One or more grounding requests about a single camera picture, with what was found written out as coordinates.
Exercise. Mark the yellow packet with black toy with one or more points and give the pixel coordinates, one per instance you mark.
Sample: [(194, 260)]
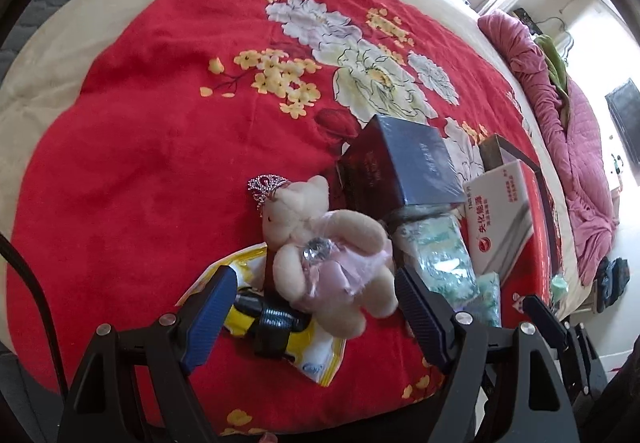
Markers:
[(320, 358)]

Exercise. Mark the black device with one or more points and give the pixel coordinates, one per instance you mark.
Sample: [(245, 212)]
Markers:
[(526, 20)]

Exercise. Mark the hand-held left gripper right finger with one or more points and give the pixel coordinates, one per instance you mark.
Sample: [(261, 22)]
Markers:
[(425, 318)]

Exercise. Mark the red floral blanket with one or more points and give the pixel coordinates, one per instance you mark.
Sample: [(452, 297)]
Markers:
[(125, 148)]

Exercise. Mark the dark blue box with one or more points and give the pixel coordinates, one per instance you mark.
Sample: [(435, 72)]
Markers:
[(410, 163)]

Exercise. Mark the red and white box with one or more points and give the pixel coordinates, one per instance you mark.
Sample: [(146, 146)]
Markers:
[(495, 218)]

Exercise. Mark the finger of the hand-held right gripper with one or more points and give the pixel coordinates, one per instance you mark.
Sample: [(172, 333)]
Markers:
[(545, 318), (586, 350)]

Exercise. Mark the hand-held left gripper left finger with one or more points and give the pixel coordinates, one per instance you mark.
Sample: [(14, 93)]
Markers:
[(210, 318)]

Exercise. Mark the dark shoe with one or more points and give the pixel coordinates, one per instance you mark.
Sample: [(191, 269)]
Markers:
[(620, 280), (602, 284)]

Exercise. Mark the dark flat screen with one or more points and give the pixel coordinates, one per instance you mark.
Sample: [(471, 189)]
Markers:
[(625, 113)]

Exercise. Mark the cream bed sheet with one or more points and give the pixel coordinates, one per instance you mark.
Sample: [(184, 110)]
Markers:
[(30, 88)]

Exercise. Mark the pink quilt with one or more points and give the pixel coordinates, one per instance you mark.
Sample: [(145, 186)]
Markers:
[(575, 148)]

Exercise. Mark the green cloth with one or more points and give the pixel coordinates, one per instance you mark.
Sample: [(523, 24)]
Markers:
[(552, 58)]

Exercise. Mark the beige bear plush pink dress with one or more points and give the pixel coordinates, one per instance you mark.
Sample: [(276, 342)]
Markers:
[(300, 268)]

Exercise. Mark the green patterned tissue pack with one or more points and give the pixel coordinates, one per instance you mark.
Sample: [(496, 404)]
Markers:
[(489, 298), (440, 258)]

